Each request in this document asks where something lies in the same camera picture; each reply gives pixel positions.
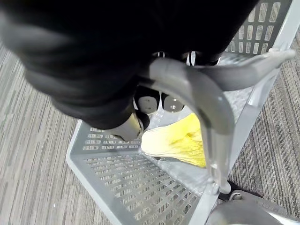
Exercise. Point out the dark robot foot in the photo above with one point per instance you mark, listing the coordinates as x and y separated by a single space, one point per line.
243 188

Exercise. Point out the grey plastic shopping basket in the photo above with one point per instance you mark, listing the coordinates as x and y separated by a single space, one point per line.
145 187

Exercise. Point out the yellow napa cabbage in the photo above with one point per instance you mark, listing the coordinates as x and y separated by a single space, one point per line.
173 140

